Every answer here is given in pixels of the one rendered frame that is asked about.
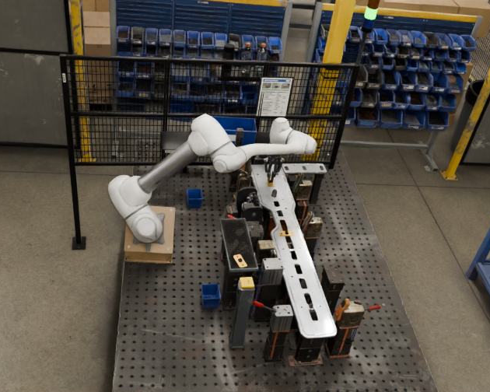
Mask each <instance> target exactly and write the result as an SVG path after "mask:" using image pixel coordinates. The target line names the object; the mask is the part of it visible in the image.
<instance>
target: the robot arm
mask: <svg viewBox="0 0 490 392"><path fill-rule="evenodd" d="M191 130H192V132H191V134H190V135H189V137H188V140H187V141H186V142H185V143H184V144H183V145H181V146H180V147H179V148H177V149H176V150H174V151H173V152H172V153H170V154H169V155H168V156H167V157H166V158H165V159H163V160H162V161H160V162H159V163H158V164H156V165H155V166H154V167H153V168H152V169H150V170H149V171H147V172H146V173H145V174H143V175H142V176H141V177H139V176H133V177H129V176H127V175H120V176H118V177H116V178H114V179H113V180H112V181H111V182H110V183H109V186H108V192H109V195H110V199H111V201H112V202H113V204H114V206H115V208H116V209H117V210H118V212H119V213H120V215H121V216H122V217H123V218H124V220H125V222H126V223H127V224H128V226H129V228H130V230H131V231H132V232H133V234H134V239H133V241H132V242H133V244H139V243H145V245H146V251H151V246H152V243H159V244H164V243H165V240H164V218H165V214H164V213H159V214H156V213H155V212H154V211H153V210H152V209H151V207H150V206H149V204H148V203H147V201H148V200H149V199H150V198H151V196H152V191H154V190H155V189H156V188H157V187H159V186H160V185H161V184H163V183H164V182H166V181H167V180H169V179H170V178H171V177H172V176H173V175H175V174H176V173H178V172H179V171H180V170H182V169H183V168H184V167H186V166H187V165H188V164H190V163H191V162H193V161H194V160H195V159H197V158H198V157H199V156H205V155H208V154H209V155H210V157H211V158H212V161H213V166H214V168H215V170H216V171H218V172H219V173H231V172H233V171H235V170H238V169H239V168H240V167H241V166H242V165H243V164H245V163H246V161H247V160H248V159H249V158H250V157H251V156H255V155H268V157H267V158H266V159H265V158H264V170H265V173H267V178H268V183H269V182H270V178H271V182H272V183H273V181H274V177H275V175H276V174H277V173H279V171H280V169H281V167H282V164H283V163H284V162H285V160H284V158H282V157H281V155H282V154H291V153H293V154H296V155H298V154H305V155H311V154H313V153H314V152H315V150H316V148H317V143H316V141H315V140H314V139H313V138H312V137H310V136H309V135H306V134H304V133H302V132H300V131H295V130H293V129H291V128H290V127H289V123H288V121H287V119H285V118H283V117H278V118H276V119H275V120H274V121H273V123H272V126H271V130H270V143H269V144H250V145H244V146H240V147H236V146H235V145H234V144H233V143H232V142H231V141H230V139H229V136H228V135H227V134H226V132H225V130H224V129H223V128H222V126H221V125H220V123H219V122H218V121H217V120H216V119H215V118H213V117H211V116H209V115H207V114H203V115H201V116H200V117H197V118H196V119H194V120H193V121H192V124H191ZM268 160H269V162H270V163H269V166H268V164H267V161H268ZM278 161H280V163H279V165H278ZM273 163H274V164H275V165H274V171H272V174H271V167H272V165H273ZM277 165H278V168H277Z"/></svg>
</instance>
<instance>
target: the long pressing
mask: <svg viewBox="0 0 490 392"><path fill-rule="evenodd" d="M251 166H252V174H251V176H252V182H253V185H254V187H255V188H257V199H258V203H261V206H262V208H265V209H267V210H268V211H270V212H271V213H272V216H273V219H274V221H275V225H276V227H275V228H274V229H273V230H272V231H271V234H270V236H271V240H273V241H274V243H275V252H276V255H277V258H279V257H280V258H281V259H282V263H283V266H284V270H283V274H282V277H283V280H284V283H285V287H286V291H287V293H288V296H289V301H290V303H291V307H292V311H293V314H294V317H295V319H296V324H297V327H298V330H299V334H300V335H301V336H302V337H303V338H306V339H314V338H332V337H334V336H336V334H337V332H338V330H337V328H336V326H335V323H334V319H333V317H332V315H331V311H330V309H329V306H328V304H327V300H326V298H325V295H324V292H323V289H322V287H321V284H320V281H319V278H318V276H317V273H316V270H315V267H314V265H313V262H312V259H311V256H310V253H309V251H308V248H307V246H306V242H305V240H304V238H303V234H302V231H301V229H300V227H299V223H298V221H297V218H296V214H295V212H294V210H295V207H296V203H295V201H294V198H293V196H292V192H291V190H290V188H289V184H288V182H287V180H286V177H285V174H284V171H283V169H282V167H281V169H280V171H279V173H277V174H278V175H277V174H276V175H275V177H274V181H273V183H274V187H269V186H268V183H267V181H266V178H267V173H265V170H264V165H251ZM274 189H276V190H277V197H275V198H274V197H272V196H271V193H272V191H273V190H274ZM282 199H284V200H282ZM274 201H277V202H278V203H279V207H276V206H275V204H274ZM286 208H287V209H286ZM277 211H282V215H283V216H278V213H277ZM280 220H284V221H285V224H286V226H287V229H288V231H293V232H294V234H295V235H294V236H290V238H291V241H292V245H293V247H294V249H289V247H288V244H287V242H286V239H285V237H286V236H280V234H279V231H283V230H282V226H281V223H280ZM283 249H284V250H283ZM290 251H295V252H296V256H297V259H298V260H293V259H292V256H291V254H290ZM295 264H299V266H300V268H301V271H302V274H297V273H296V269H295V266H294V265H295ZM291 276H292V277H291ZM300 278H303V279H304V280H305V283H306V287H307V289H302V287H301V285H300V282H299V279H300ZM306 293H308V294H310V298H311V300H312V303H313V308H311V309H310V308H309V304H307V303H306V299H305V296H304V294H306ZM309 310H315V312H316V315H317V319H318V320H312V318H311V316H310V312H309Z"/></svg>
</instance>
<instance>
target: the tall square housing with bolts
mask: <svg viewBox="0 0 490 392"><path fill-rule="evenodd" d="M283 270H284V266H283V263H282V259H281V258H280V257H279V258H264V259H263V261H262V265H261V271H260V276H259V280H260V281H259V280H258V284H259V285H264V286H258V287H257V292H256V296H255V301H257V302H259V303H262V304H264V306H267V307H269V308H272V307H273V306H274V305H275V302H276V298H275V297H276V293H277V290H278V286H279V285H281V280H282V274H283ZM258 284H257V285H258ZM266 284H269V285H266ZM250 314H251V318H253V320H254V322H262V323H264V322H266V323H269V322H270V319H271V311H270V310H267V309H265V308H263V307H262V308H260V307H259V306H255V305H254V307H253V309H252V310H251V313H250Z"/></svg>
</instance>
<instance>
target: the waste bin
mask: <svg viewBox="0 0 490 392"><path fill-rule="evenodd" d="M484 82H485V81H484V80H475V81H473V82H471V83H469V86H468V88H467V92H466V94H465V99H466V100H465V102H464V106H463V108H462V111H461V113H460V117H459V120H458V122H457V126H456V129H455V132H454V134H453V138H452V141H451V143H450V150H451V151H452V152H453V153H454V152H455V150H456V147H457V145H458V142H459V141H460V137H461V135H462V134H463V131H464V128H465V126H466V124H467V121H468V119H469V117H470V115H471V111H472V110H473V108H474V105H475V103H476V100H477V98H478V95H479V93H480V91H481V88H482V86H483V84H484Z"/></svg>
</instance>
